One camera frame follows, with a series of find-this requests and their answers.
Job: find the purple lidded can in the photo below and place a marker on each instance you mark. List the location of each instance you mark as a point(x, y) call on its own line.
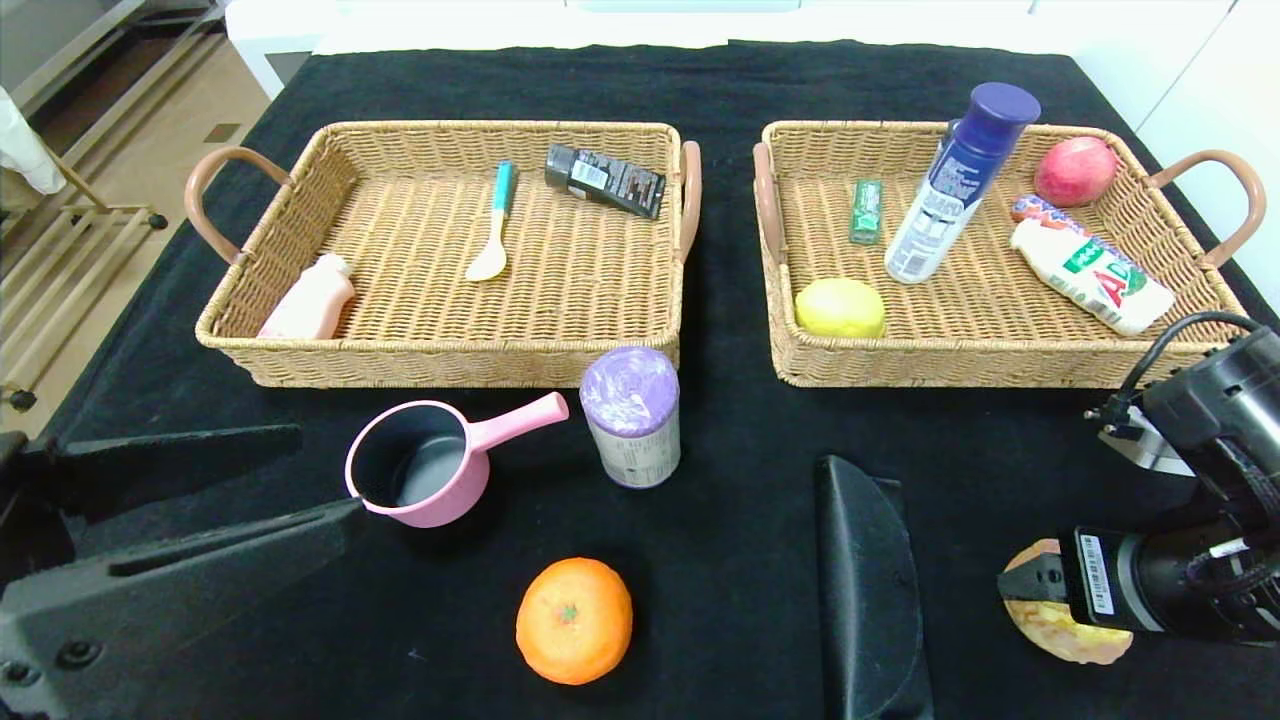
point(635, 440)

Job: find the grey shelf frame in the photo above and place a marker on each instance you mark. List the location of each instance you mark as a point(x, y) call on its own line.
point(100, 60)

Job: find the wicker basket with spatula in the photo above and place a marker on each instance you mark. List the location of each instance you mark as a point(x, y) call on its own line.
point(600, 290)

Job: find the pink lotion bottle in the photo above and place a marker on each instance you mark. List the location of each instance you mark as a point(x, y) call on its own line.
point(315, 305)

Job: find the red apple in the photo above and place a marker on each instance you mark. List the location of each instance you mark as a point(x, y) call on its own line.
point(1075, 171)

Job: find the orange fruit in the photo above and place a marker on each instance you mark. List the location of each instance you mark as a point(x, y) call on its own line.
point(575, 620)

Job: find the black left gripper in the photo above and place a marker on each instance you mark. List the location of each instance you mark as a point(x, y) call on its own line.
point(30, 510)

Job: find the white yoghurt drink bottle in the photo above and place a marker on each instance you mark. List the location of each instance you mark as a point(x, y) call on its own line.
point(1090, 272)

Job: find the red blue wrapped snack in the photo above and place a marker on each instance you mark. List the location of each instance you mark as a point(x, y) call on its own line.
point(1032, 210)

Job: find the black tablecloth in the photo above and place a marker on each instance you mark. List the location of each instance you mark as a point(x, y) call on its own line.
point(500, 80)

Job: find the dark cosmetic tube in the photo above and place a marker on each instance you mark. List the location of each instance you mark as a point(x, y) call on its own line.
point(610, 183)

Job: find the pink saucepan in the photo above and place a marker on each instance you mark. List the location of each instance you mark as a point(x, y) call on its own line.
point(420, 470)

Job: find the cream bread bun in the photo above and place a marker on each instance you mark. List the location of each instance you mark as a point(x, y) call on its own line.
point(1070, 645)

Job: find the white table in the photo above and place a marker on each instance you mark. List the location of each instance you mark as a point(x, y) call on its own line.
point(300, 25)

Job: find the wicker basket with food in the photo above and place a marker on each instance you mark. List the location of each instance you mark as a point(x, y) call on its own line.
point(1000, 300)

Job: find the beige wheeled metal rack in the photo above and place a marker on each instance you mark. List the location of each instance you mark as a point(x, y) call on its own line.
point(110, 211)

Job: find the small clear dark-capped bottle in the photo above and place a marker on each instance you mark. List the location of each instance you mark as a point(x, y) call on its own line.
point(950, 127)

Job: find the black pouch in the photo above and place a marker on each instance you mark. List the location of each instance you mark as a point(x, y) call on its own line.
point(865, 600)

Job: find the yellow lemon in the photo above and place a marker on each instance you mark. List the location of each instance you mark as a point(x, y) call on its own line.
point(840, 308)

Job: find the blue capped spray can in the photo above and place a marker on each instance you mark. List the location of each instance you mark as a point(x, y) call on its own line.
point(950, 200)

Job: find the white cloth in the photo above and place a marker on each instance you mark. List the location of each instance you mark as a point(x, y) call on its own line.
point(25, 150)

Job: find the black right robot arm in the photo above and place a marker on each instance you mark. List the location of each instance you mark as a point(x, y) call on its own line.
point(1220, 400)

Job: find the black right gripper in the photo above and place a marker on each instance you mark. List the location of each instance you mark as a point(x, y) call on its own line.
point(1094, 574)

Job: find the green gum pack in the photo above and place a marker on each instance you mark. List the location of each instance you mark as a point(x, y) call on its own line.
point(865, 212)

